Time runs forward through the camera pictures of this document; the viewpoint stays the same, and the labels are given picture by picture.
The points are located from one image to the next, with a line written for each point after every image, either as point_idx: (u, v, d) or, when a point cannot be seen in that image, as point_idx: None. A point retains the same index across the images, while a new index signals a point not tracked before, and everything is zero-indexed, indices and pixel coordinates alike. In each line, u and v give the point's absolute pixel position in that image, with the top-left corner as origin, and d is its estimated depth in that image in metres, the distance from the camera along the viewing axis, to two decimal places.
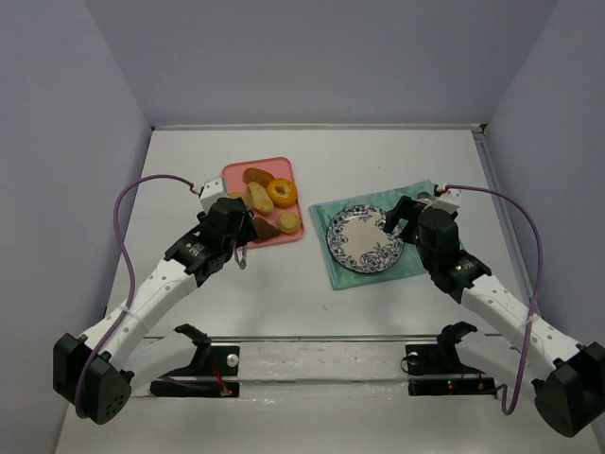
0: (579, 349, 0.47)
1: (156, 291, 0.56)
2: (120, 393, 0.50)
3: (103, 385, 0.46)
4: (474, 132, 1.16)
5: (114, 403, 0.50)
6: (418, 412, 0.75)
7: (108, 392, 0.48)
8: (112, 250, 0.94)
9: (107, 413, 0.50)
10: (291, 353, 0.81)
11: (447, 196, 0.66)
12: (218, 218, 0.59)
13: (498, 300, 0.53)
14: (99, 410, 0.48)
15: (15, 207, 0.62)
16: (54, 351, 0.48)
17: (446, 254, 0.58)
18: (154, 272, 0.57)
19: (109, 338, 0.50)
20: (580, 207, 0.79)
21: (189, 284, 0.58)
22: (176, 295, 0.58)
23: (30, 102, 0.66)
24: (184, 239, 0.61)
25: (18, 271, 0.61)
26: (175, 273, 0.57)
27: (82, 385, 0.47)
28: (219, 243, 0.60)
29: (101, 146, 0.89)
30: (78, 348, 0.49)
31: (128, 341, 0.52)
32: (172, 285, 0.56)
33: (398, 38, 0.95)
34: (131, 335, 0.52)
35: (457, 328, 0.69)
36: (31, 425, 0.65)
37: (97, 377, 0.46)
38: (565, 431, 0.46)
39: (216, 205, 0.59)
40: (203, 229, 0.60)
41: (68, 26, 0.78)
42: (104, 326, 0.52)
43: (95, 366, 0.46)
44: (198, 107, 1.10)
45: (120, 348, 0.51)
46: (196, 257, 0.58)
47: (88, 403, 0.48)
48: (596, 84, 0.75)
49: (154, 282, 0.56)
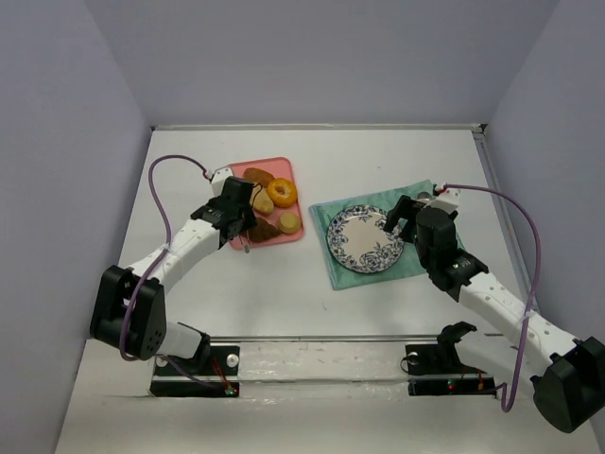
0: (576, 344, 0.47)
1: (190, 237, 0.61)
2: (158, 330, 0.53)
3: (152, 309, 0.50)
4: (474, 133, 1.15)
5: (153, 337, 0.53)
6: (418, 412, 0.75)
7: (152, 320, 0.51)
8: (112, 250, 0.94)
9: (146, 349, 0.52)
10: (291, 353, 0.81)
11: (446, 196, 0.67)
12: (231, 190, 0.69)
13: (494, 296, 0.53)
14: (143, 339, 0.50)
15: (15, 206, 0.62)
16: (102, 281, 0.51)
17: (443, 253, 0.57)
18: (185, 225, 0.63)
19: (155, 268, 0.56)
20: (580, 206, 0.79)
21: (215, 239, 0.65)
22: (205, 247, 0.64)
23: (30, 102, 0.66)
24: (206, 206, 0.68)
25: (17, 270, 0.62)
26: (204, 226, 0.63)
27: (131, 310, 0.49)
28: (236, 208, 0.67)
29: (101, 146, 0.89)
30: (124, 279, 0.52)
31: (168, 275, 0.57)
32: (203, 235, 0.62)
33: (397, 38, 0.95)
34: (172, 270, 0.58)
35: (457, 328, 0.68)
36: (31, 423, 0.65)
37: (147, 301, 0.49)
38: (564, 427, 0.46)
39: (228, 180, 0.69)
40: (220, 199, 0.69)
41: (68, 27, 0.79)
42: (147, 260, 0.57)
43: (144, 290, 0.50)
44: (199, 107, 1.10)
45: (164, 278, 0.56)
46: (218, 218, 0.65)
47: (132, 334, 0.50)
48: (595, 82, 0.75)
49: (187, 232, 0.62)
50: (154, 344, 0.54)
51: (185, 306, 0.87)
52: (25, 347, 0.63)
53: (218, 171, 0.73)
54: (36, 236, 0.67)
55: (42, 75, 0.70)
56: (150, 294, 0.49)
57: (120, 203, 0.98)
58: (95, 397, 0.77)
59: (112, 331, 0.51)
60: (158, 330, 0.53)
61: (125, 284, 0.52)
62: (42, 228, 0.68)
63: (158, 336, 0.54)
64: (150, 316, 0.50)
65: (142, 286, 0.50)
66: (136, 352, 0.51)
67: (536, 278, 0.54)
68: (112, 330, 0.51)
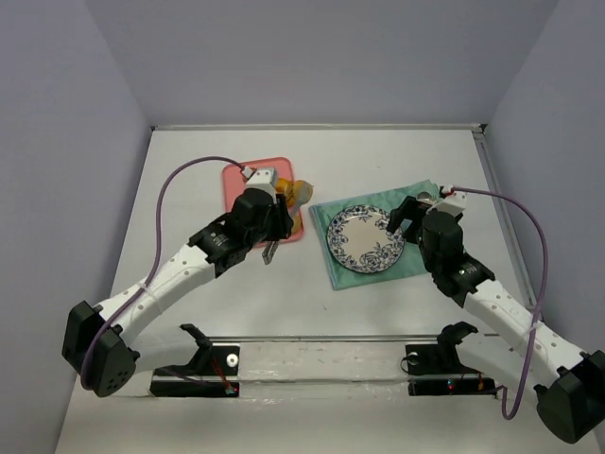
0: (582, 357, 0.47)
1: (175, 273, 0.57)
2: (123, 370, 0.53)
3: (108, 360, 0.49)
4: (474, 133, 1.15)
5: (115, 376, 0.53)
6: (417, 412, 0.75)
7: (110, 367, 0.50)
8: (111, 251, 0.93)
9: (109, 387, 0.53)
10: (291, 353, 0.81)
11: (454, 200, 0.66)
12: (242, 211, 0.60)
13: (501, 305, 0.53)
14: (101, 381, 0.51)
15: (14, 210, 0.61)
16: (69, 318, 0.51)
17: (450, 259, 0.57)
18: (176, 255, 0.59)
19: (122, 313, 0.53)
20: (580, 209, 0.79)
21: (208, 272, 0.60)
22: (194, 282, 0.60)
23: (29, 104, 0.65)
24: (211, 229, 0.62)
25: (17, 274, 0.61)
26: (197, 259, 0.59)
27: (91, 357, 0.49)
28: (243, 235, 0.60)
29: (100, 147, 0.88)
30: (92, 318, 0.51)
31: (141, 318, 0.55)
32: (191, 270, 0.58)
33: (398, 38, 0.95)
34: (145, 313, 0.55)
35: (457, 328, 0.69)
36: (31, 425, 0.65)
37: (104, 352, 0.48)
38: (568, 437, 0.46)
39: (239, 198, 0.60)
40: (228, 219, 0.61)
41: (67, 27, 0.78)
42: (120, 300, 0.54)
43: (103, 340, 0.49)
44: (198, 107, 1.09)
45: (132, 323, 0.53)
46: (218, 247, 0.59)
47: (93, 375, 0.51)
48: (596, 84, 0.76)
49: (174, 266, 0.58)
50: (119, 380, 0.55)
51: (185, 305, 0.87)
52: (25, 350, 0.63)
53: (258, 172, 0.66)
54: (35, 239, 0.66)
55: (41, 76, 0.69)
56: (107, 347, 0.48)
57: (119, 204, 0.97)
58: (95, 397, 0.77)
59: (78, 363, 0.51)
60: (122, 371, 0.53)
61: (95, 321, 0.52)
62: (42, 230, 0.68)
63: (122, 374, 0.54)
64: (110, 363, 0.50)
65: (103, 334, 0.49)
66: (95, 389, 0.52)
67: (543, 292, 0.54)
68: (77, 361, 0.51)
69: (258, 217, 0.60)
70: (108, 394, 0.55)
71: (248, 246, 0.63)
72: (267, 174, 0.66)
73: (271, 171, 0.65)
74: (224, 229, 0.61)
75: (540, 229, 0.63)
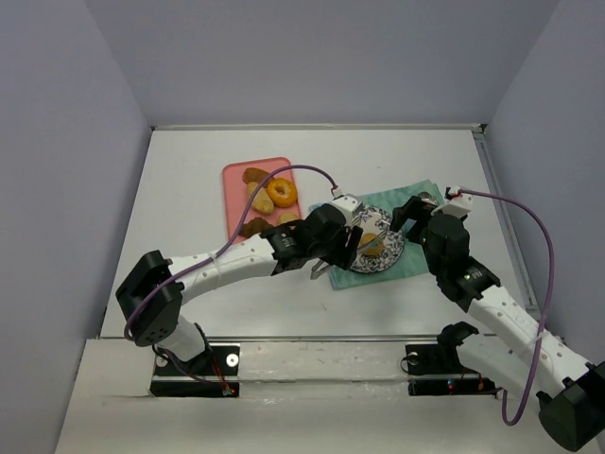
0: (588, 368, 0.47)
1: (243, 256, 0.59)
2: (165, 327, 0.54)
3: (161, 312, 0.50)
4: (474, 132, 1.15)
5: (156, 332, 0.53)
6: (417, 412, 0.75)
7: (159, 319, 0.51)
8: (111, 251, 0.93)
9: (146, 338, 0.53)
10: (291, 353, 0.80)
11: (459, 200, 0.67)
12: (316, 221, 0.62)
13: (507, 313, 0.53)
14: (146, 328, 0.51)
15: (15, 212, 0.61)
16: (143, 259, 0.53)
17: (456, 263, 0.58)
18: (248, 241, 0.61)
19: (187, 272, 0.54)
20: (580, 211, 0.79)
21: (267, 267, 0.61)
22: (253, 271, 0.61)
23: (29, 105, 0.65)
24: (282, 230, 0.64)
25: (18, 276, 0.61)
26: (264, 251, 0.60)
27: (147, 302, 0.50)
28: (309, 244, 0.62)
29: (100, 147, 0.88)
30: (159, 268, 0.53)
31: (200, 285, 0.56)
32: (257, 259, 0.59)
33: (400, 38, 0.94)
34: (206, 282, 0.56)
35: (457, 328, 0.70)
36: (31, 427, 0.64)
37: (162, 302, 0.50)
38: (570, 445, 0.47)
39: (319, 210, 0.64)
40: (301, 226, 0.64)
41: (67, 26, 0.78)
42: (189, 261, 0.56)
43: (164, 291, 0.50)
44: (198, 106, 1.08)
45: (193, 287, 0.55)
46: (285, 248, 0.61)
47: (141, 320, 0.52)
48: (596, 85, 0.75)
49: (244, 249, 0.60)
50: (156, 337, 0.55)
51: (185, 305, 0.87)
52: (26, 352, 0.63)
53: (346, 197, 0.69)
54: (36, 240, 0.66)
55: (41, 77, 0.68)
56: (165, 299, 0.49)
57: (119, 203, 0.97)
58: (95, 397, 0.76)
59: (130, 304, 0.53)
60: (164, 327, 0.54)
61: (160, 271, 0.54)
62: (42, 231, 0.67)
63: (162, 332, 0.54)
64: (161, 316, 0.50)
65: (165, 285, 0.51)
66: (135, 334, 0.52)
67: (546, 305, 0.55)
68: (129, 304, 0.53)
69: (329, 230, 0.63)
70: (142, 345, 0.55)
71: (310, 255, 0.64)
72: (354, 203, 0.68)
73: (357, 200, 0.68)
74: (293, 234, 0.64)
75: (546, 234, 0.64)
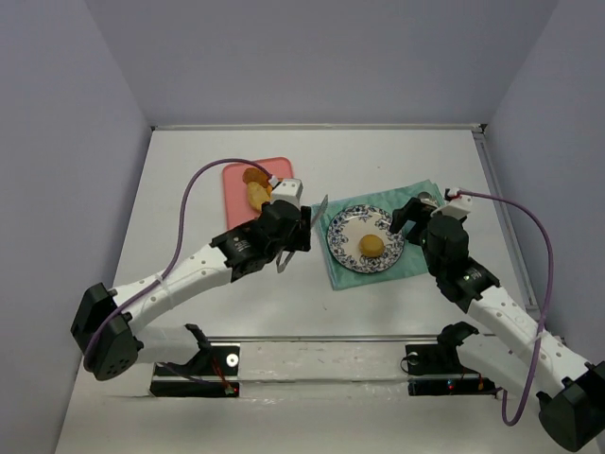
0: (587, 367, 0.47)
1: (193, 270, 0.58)
2: (125, 357, 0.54)
3: (112, 345, 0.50)
4: (474, 132, 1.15)
5: (116, 363, 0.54)
6: (417, 412, 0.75)
7: (112, 353, 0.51)
8: (112, 251, 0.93)
9: (108, 370, 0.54)
10: (291, 353, 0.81)
11: (459, 202, 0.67)
12: (269, 220, 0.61)
13: (506, 313, 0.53)
14: (102, 364, 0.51)
15: (15, 212, 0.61)
16: (84, 296, 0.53)
17: (455, 264, 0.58)
18: (197, 253, 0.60)
19: (134, 302, 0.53)
20: (579, 211, 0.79)
21: (224, 275, 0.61)
22: (208, 282, 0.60)
23: (28, 105, 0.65)
24: (233, 234, 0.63)
25: (18, 276, 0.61)
26: (215, 261, 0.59)
27: (96, 339, 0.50)
28: (265, 246, 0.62)
29: (100, 148, 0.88)
30: (105, 300, 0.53)
31: (151, 309, 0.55)
32: (208, 270, 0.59)
33: (400, 38, 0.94)
34: (157, 305, 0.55)
35: (457, 328, 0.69)
36: (31, 427, 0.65)
37: (110, 337, 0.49)
38: (570, 445, 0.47)
39: (268, 209, 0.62)
40: (253, 228, 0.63)
41: (66, 26, 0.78)
42: (135, 288, 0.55)
43: (112, 325, 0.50)
44: (198, 106, 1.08)
45: (143, 313, 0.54)
46: (238, 253, 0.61)
47: (95, 356, 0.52)
48: (596, 85, 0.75)
49: (193, 264, 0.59)
50: (118, 366, 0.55)
51: (185, 305, 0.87)
52: (25, 352, 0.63)
53: (285, 183, 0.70)
54: (36, 240, 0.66)
55: (41, 76, 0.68)
56: (114, 333, 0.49)
57: (119, 203, 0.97)
58: (95, 397, 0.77)
59: (84, 341, 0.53)
60: (123, 357, 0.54)
61: (107, 304, 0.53)
62: (42, 231, 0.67)
63: (124, 361, 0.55)
64: (112, 349, 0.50)
65: (112, 319, 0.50)
66: (95, 370, 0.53)
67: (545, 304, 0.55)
68: (83, 341, 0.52)
69: (283, 229, 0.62)
70: (106, 377, 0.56)
71: (269, 255, 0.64)
72: (293, 186, 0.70)
73: (298, 183, 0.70)
74: (246, 236, 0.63)
75: (547, 240, 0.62)
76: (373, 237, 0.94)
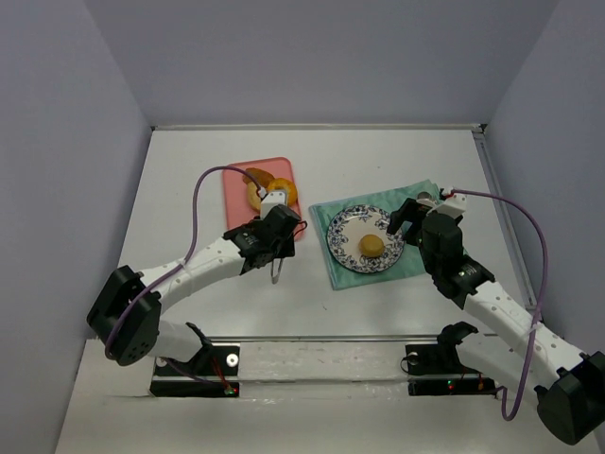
0: (582, 358, 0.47)
1: (211, 258, 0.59)
2: (146, 340, 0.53)
3: (142, 323, 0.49)
4: (474, 132, 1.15)
5: (138, 347, 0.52)
6: (417, 412, 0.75)
7: (140, 333, 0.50)
8: (112, 251, 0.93)
9: (129, 356, 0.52)
10: (291, 353, 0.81)
11: (453, 200, 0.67)
12: (276, 218, 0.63)
13: (501, 307, 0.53)
14: (127, 345, 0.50)
15: (15, 210, 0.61)
16: (110, 278, 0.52)
17: (450, 261, 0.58)
18: (213, 243, 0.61)
19: (162, 282, 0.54)
20: (579, 210, 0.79)
21: (236, 266, 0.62)
22: (223, 271, 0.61)
23: (28, 103, 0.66)
24: (242, 230, 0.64)
25: (18, 272, 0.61)
26: (231, 251, 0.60)
27: (126, 318, 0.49)
28: (273, 240, 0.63)
29: (100, 147, 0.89)
30: (130, 282, 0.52)
31: (175, 292, 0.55)
32: (226, 258, 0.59)
33: (399, 38, 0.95)
34: (181, 288, 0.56)
35: (458, 327, 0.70)
36: (30, 426, 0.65)
37: (140, 314, 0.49)
38: (568, 438, 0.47)
39: (276, 208, 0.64)
40: (261, 224, 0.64)
41: (67, 27, 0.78)
42: (159, 271, 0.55)
43: (142, 303, 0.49)
44: (198, 107, 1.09)
45: (168, 294, 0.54)
46: (249, 245, 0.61)
47: (120, 337, 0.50)
48: (595, 84, 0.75)
49: (210, 252, 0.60)
50: (136, 354, 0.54)
51: (185, 305, 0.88)
52: (25, 349, 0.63)
53: (272, 194, 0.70)
54: (36, 238, 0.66)
55: (40, 75, 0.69)
56: (145, 308, 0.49)
57: (119, 203, 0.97)
58: (95, 397, 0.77)
59: (105, 325, 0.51)
60: (145, 341, 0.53)
61: (131, 287, 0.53)
62: (42, 229, 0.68)
63: (144, 346, 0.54)
64: (142, 328, 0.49)
65: (142, 296, 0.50)
66: (117, 354, 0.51)
67: (543, 290, 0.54)
68: (104, 325, 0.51)
69: (288, 227, 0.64)
70: (124, 365, 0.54)
71: (273, 250, 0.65)
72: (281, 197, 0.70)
73: (284, 193, 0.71)
74: (254, 233, 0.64)
75: (543, 239, 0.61)
76: (373, 236, 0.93)
